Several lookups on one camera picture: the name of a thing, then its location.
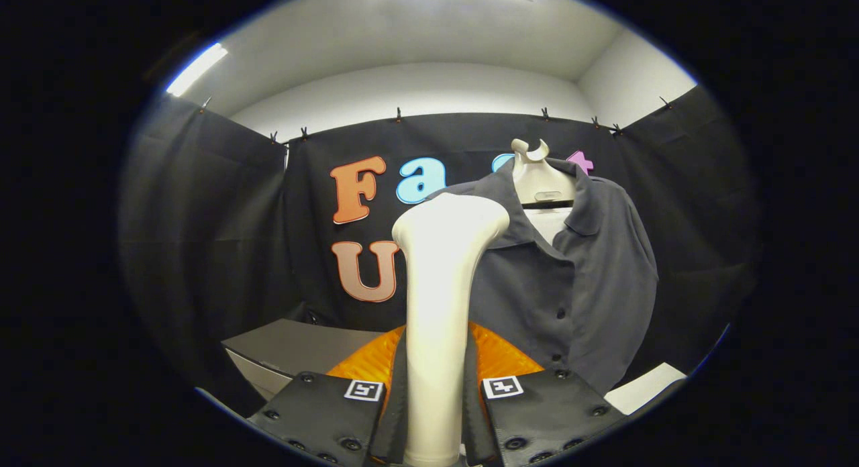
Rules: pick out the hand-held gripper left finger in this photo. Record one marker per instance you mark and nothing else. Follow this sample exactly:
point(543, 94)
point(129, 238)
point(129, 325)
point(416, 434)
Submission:
point(322, 413)

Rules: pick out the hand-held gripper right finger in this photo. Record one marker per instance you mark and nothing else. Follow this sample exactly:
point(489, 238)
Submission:
point(550, 413)

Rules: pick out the dark grey collared shirt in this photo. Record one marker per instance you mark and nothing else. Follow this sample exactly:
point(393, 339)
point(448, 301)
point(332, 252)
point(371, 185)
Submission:
point(537, 286)

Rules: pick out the cream white garment steamer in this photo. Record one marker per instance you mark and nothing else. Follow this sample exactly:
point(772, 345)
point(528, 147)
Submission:
point(436, 306)

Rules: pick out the grey drawer cabinet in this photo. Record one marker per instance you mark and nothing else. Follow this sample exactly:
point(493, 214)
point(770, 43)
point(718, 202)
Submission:
point(288, 343)

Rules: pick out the white side table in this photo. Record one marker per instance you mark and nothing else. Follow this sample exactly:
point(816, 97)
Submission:
point(644, 388)

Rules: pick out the black backdrop cloth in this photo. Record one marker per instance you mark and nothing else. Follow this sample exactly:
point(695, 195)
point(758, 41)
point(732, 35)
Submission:
point(201, 219)

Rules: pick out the row of black cloth clips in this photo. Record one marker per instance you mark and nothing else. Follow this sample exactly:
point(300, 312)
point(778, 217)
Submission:
point(398, 114)

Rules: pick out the narrow ceiling light strip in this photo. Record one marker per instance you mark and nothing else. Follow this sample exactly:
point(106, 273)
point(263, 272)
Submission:
point(196, 70)

